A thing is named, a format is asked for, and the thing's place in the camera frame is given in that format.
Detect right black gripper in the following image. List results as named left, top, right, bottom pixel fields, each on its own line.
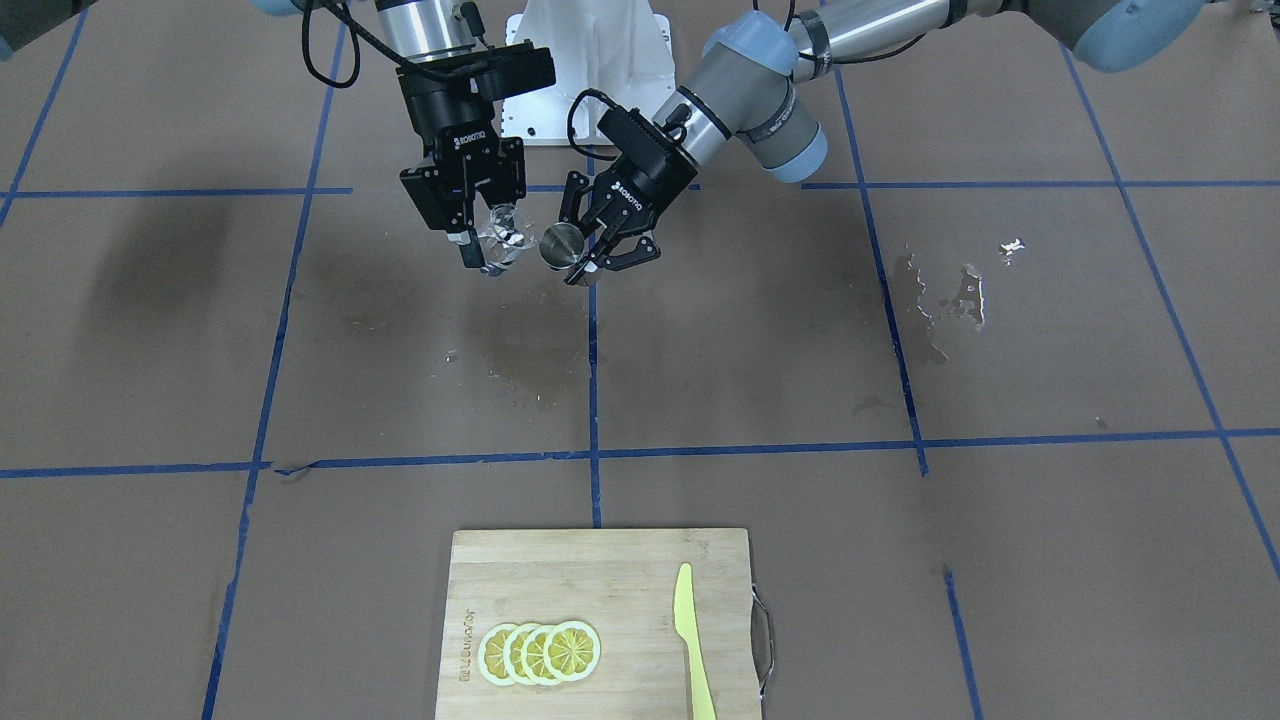
left=398, top=70, right=527, bottom=272

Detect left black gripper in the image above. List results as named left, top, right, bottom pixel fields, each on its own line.
left=558, top=109, right=698, bottom=272

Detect clear glass shaker cup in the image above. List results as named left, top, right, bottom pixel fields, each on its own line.
left=477, top=202, right=539, bottom=277

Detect steel jigger measuring cup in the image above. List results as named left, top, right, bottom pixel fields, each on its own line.
left=539, top=222, right=599, bottom=288

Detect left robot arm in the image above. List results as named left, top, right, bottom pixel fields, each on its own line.
left=539, top=1, right=1203, bottom=284

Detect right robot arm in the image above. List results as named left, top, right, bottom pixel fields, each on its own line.
left=255, top=1, right=556, bottom=277

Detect bamboo cutting board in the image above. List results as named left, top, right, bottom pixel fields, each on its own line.
left=435, top=528, right=763, bottom=719

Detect yellow plastic knife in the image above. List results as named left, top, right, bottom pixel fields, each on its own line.
left=672, top=562, right=717, bottom=719

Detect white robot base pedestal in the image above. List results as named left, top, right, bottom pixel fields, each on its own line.
left=500, top=1, right=677, bottom=146

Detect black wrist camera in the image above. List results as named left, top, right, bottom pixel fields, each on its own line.
left=472, top=41, right=557, bottom=102

